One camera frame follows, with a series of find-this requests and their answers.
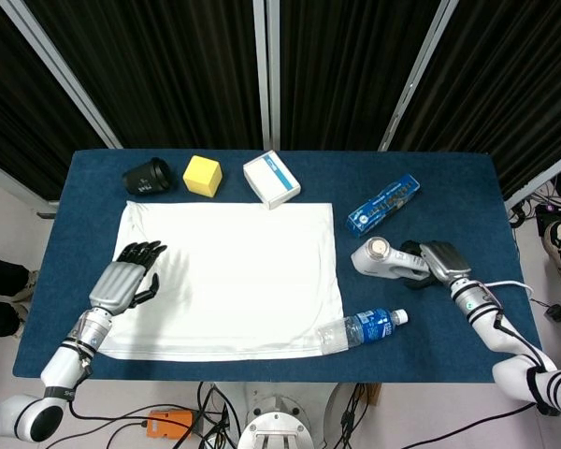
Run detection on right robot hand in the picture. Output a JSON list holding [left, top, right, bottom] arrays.
[[400, 240, 472, 291]]

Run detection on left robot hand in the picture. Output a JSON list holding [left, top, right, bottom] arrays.
[[88, 240, 168, 313]]

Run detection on white handheld device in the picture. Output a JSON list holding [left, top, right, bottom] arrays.
[[350, 237, 432, 282]]

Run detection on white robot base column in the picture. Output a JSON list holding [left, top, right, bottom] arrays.
[[236, 383, 328, 449]]

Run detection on white cloth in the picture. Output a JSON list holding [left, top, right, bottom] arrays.
[[95, 200, 350, 364]]

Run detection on dark blue table cover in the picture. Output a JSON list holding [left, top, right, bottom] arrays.
[[12, 149, 543, 384]]

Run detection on blue snack package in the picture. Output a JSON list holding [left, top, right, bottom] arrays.
[[345, 173, 422, 239]]

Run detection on clear bottle with blue label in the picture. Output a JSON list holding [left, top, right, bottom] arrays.
[[316, 307, 409, 355]]

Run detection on black paper cup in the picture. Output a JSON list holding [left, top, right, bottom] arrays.
[[122, 157, 177, 196]]

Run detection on person legs in black trousers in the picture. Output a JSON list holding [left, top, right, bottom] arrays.
[[0, 250, 41, 339]]

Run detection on yellow foam cube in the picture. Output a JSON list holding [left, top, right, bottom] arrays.
[[182, 154, 223, 197]]

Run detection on orange foot pedal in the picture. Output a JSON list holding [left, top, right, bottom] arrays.
[[147, 409, 198, 442]]

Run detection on white box with blue label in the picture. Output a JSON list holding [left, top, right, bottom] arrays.
[[242, 149, 302, 210]]

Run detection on black pleated curtain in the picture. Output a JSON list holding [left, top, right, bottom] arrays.
[[0, 0, 561, 202]]

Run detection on black floor cable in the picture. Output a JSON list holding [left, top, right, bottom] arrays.
[[67, 399, 202, 449]]

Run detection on grey metal frame post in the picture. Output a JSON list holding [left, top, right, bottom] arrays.
[[253, 0, 281, 152], [378, 0, 460, 152], [0, 0, 123, 151]]

